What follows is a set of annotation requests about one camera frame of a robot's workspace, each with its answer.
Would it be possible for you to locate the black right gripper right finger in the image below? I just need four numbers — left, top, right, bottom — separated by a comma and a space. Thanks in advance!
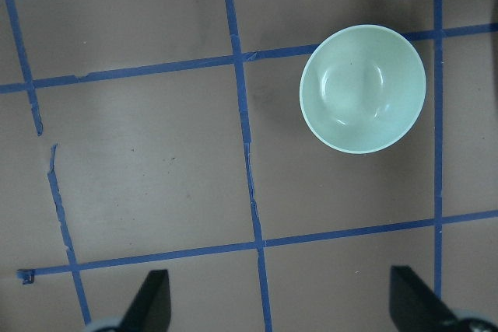
390, 266, 458, 332

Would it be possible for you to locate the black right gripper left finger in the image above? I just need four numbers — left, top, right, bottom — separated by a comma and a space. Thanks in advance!
118, 270, 171, 332

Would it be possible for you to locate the light green bowl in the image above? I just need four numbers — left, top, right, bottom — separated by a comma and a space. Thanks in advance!
299, 25, 426, 154

